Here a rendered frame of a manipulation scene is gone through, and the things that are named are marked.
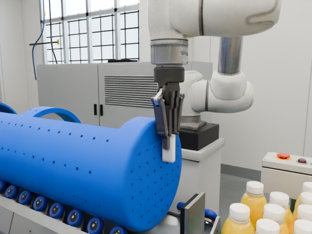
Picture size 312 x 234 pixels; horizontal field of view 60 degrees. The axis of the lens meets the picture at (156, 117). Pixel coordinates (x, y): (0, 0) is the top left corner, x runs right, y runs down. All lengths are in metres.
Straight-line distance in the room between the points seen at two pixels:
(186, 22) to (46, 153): 0.48
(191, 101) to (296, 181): 0.63
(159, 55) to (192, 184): 0.79
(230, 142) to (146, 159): 3.03
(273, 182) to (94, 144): 0.51
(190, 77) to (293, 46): 2.23
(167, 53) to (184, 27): 0.07
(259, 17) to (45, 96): 3.26
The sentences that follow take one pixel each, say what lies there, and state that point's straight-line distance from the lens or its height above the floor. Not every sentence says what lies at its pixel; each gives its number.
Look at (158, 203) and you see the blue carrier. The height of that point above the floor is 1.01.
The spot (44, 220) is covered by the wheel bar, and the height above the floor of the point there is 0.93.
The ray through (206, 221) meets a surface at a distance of 0.79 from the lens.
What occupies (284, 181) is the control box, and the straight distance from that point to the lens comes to 0.86.
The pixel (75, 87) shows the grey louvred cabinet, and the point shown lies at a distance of 3.23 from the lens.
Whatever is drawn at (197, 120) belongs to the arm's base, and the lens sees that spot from 1.34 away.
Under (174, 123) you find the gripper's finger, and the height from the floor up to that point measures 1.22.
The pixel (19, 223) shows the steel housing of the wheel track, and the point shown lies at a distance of 1.00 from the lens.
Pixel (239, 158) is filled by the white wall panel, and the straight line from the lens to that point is 3.66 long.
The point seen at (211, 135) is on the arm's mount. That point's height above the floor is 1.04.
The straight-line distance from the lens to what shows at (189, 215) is 0.65.
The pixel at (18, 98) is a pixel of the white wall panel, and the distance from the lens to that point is 6.26.
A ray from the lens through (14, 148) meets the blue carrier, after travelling 0.88.
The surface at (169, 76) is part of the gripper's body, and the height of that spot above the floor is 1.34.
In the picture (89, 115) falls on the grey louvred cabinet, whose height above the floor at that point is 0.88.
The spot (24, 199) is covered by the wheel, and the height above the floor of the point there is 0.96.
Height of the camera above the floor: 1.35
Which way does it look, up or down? 9 degrees down
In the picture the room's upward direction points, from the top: straight up
